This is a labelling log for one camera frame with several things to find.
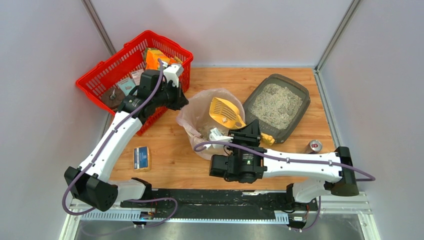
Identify white bin with bag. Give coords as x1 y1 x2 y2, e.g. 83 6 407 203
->
176 88 245 149

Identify yellow litter scoop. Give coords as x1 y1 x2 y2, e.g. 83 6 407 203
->
209 97 276 145

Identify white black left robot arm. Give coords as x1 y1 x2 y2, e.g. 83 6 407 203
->
62 69 189 215

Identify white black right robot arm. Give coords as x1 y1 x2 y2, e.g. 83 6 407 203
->
209 120 359 203

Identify grey litter box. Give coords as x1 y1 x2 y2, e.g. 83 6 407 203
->
243 73 311 144

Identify teal small box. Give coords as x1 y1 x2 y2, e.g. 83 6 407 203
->
117 77 136 96

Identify orange sponge stack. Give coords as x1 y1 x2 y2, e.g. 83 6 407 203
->
143 47 183 70

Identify brown round disc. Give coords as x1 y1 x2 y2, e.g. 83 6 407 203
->
101 87 126 110

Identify red shopping basket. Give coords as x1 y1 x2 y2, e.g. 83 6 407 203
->
75 30 194 116

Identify drink can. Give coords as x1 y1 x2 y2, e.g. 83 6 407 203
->
304 139 323 154

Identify blue yellow sponge pack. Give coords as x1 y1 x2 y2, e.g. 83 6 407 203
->
133 146 151 172

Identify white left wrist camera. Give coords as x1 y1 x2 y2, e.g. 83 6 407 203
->
163 63 184 88

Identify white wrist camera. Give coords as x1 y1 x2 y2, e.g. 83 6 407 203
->
206 127 233 150
163 63 184 88

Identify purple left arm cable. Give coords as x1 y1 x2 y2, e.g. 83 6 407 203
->
62 58 180 229

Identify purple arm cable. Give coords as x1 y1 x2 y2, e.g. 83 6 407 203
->
62 58 180 229
193 141 377 182

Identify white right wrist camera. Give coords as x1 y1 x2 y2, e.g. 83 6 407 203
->
206 127 233 150

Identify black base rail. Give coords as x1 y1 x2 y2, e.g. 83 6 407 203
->
120 188 318 220

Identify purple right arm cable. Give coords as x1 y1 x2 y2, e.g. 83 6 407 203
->
193 141 377 182

